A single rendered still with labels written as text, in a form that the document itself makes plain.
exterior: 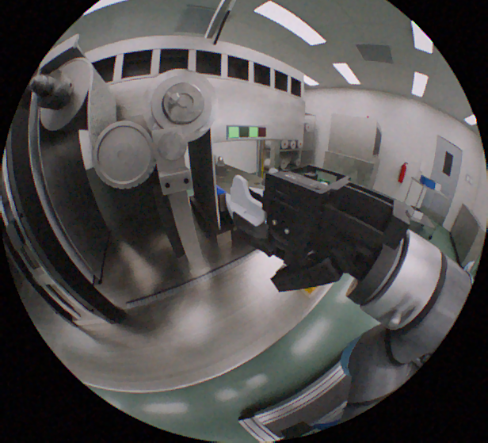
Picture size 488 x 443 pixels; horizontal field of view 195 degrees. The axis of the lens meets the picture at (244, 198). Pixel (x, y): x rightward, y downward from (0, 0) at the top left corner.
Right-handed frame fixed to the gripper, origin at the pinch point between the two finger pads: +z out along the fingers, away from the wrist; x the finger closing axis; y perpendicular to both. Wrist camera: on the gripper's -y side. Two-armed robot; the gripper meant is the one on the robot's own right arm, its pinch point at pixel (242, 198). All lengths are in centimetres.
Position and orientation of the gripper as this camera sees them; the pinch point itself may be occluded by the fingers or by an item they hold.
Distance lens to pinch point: 23.0
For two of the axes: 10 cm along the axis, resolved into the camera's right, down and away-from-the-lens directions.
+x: -8.2, 2.6, -5.0
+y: 0.0, -8.9, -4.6
